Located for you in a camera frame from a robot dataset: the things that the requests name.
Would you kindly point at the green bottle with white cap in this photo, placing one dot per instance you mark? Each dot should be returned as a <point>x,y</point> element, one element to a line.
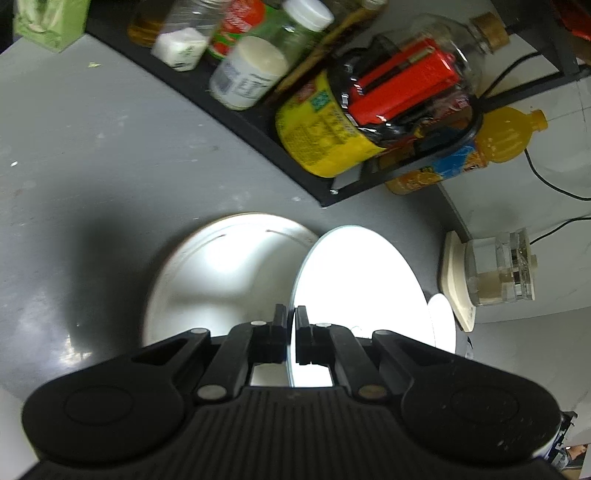
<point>300,27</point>

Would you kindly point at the cream kettle base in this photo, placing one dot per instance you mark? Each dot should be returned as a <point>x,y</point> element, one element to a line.
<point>455,281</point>

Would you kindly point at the large white plate blue print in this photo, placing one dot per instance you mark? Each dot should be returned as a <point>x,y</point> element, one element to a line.
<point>355,286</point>

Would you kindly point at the small white plate blue print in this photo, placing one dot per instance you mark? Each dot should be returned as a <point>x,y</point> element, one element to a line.
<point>444,323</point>

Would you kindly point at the orange juice bottle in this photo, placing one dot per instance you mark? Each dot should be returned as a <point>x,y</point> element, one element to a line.
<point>498,138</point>

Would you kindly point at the glass electric kettle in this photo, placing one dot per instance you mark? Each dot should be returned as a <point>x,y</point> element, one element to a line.
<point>501,267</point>

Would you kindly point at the green carton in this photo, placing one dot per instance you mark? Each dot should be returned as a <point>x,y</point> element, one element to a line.
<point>48,23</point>

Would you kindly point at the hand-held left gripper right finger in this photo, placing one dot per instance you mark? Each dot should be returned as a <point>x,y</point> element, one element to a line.
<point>302,325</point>

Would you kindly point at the black metal rack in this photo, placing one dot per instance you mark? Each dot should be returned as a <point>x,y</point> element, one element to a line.
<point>221,110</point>

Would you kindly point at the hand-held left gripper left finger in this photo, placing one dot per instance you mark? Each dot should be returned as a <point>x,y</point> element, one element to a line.
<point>278,325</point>

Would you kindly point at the white plate with flower print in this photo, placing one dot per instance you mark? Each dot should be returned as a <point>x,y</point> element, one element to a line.
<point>217,281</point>

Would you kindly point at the small white-filled seasoning bottle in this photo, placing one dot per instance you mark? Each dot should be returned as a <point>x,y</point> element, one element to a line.
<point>249,74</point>

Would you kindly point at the clear salt jar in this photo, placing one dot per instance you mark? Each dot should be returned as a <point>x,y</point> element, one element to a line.
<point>182,44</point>

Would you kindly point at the oil bottle with white sprayer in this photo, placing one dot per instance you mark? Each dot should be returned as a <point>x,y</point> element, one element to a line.
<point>145,27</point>

